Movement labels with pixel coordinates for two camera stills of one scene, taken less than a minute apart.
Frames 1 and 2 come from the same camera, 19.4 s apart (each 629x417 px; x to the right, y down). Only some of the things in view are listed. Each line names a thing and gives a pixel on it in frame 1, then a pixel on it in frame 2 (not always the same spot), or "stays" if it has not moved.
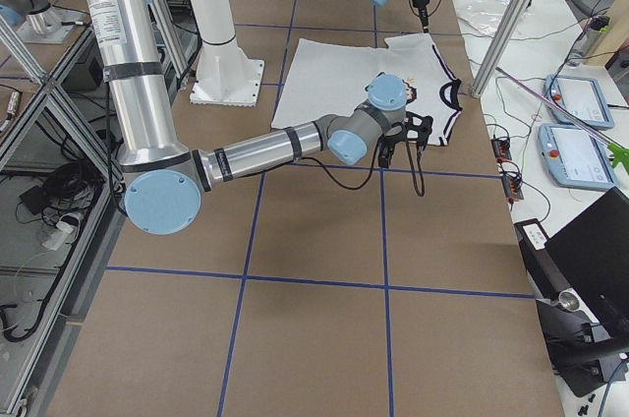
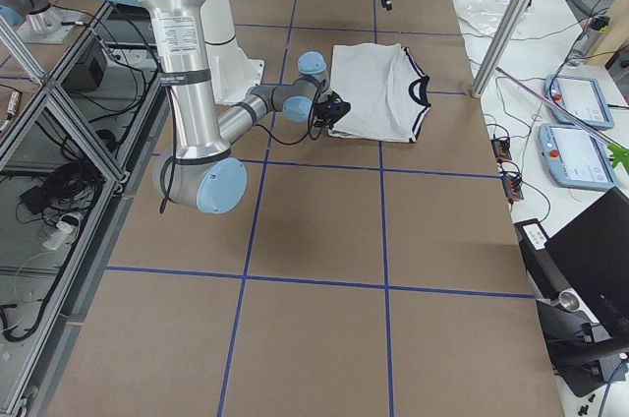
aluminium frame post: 513,21 stays
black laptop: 589,255 stays
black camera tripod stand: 584,355 stays
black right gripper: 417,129 -> 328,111
